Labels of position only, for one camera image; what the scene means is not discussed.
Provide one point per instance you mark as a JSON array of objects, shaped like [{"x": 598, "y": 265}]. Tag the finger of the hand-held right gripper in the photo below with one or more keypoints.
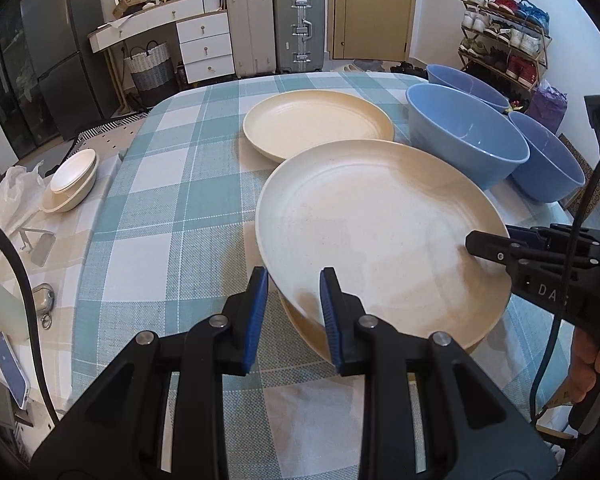
[
  {"x": 490, "y": 246},
  {"x": 525, "y": 234}
]

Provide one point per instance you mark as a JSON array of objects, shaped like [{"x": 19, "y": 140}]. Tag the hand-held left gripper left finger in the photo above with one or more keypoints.
[{"x": 257, "y": 312}]

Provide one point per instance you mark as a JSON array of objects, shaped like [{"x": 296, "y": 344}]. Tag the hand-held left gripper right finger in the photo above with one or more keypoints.
[{"x": 330, "y": 320}]

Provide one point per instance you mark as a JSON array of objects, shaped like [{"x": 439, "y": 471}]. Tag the tan plate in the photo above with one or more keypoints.
[{"x": 302, "y": 328}]

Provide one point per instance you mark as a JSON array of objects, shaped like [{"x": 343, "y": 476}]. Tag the blue bowl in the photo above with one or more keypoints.
[
  {"x": 550, "y": 170},
  {"x": 460, "y": 125},
  {"x": 460, "y": 80}
]

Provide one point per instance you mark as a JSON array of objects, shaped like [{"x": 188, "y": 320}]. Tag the large cream plate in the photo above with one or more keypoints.
[{"x": 370, "y": 220}]

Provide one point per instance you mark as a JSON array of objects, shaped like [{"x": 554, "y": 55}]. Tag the person's right hand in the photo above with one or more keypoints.
[{"x": 587, "y": 360}]

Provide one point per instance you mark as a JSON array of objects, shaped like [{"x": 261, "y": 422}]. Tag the purple plastic bag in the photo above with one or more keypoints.
[{"x": 550, "y": 107}]

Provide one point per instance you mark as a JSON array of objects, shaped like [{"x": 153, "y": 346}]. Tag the wooden shoe rack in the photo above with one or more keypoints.
[
  {"x": 545, "y": 35},
  {"x": 517, "y": 40}
]

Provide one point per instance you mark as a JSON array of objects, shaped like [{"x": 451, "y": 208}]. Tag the ribbed cream plate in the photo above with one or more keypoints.
[{"x": 320, "y": 125}]

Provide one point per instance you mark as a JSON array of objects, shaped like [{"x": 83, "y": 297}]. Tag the scattered assorted shoes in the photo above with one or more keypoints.
[{"x": 405, "y": 69}]

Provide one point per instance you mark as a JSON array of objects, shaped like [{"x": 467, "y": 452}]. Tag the beige checked tablecloth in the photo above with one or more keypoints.
[{"x": 65, "y": 260}]

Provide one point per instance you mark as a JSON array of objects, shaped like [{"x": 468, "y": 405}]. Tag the cream shallow bowl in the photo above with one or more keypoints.
[{"x": 65, "y": 202}]

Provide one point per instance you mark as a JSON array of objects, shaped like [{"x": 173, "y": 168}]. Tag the small metal stand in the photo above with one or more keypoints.
[{"x": 42, "y": 250}]

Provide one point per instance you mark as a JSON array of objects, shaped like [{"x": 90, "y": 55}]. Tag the small white bowl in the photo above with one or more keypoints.
[{"x": 72, "y": 167}]

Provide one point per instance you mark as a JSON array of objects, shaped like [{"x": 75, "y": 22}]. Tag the black white striped rug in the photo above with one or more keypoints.
[{"x": 110, "y": 127}]

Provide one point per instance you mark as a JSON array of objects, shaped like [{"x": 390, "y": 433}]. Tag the blue smartphone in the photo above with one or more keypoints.
[{"x": 10, "y": 365}]

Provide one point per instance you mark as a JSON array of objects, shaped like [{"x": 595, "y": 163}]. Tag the woven laundry basket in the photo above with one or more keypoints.
[{"x": 150, "y": 75}]

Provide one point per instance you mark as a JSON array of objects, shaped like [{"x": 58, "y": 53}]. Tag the wooden door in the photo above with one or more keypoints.
[{"x": 370, "y": 10}]

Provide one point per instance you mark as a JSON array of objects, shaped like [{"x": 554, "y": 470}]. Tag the white plastic bag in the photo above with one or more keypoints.
[{"x": 10, "y": 195}]

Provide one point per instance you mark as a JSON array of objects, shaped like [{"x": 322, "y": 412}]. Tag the beige suitcase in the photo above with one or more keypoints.
[{"x": 250, "y": 30}]

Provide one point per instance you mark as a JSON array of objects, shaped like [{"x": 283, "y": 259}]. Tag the white vanity desk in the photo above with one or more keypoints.
[{"x": 200, "y": 35}]

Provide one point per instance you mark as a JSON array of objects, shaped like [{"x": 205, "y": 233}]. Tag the silver suitcase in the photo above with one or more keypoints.
[{"x": 300, "y": 30}]

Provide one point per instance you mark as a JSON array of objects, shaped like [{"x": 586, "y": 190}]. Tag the grey refrigerator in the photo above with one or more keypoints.
[{"x": 65, "y": 60}]

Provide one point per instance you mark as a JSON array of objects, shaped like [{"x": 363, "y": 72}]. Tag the dark glass cabinet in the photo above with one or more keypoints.
[{"x": 10, "y": 100}]

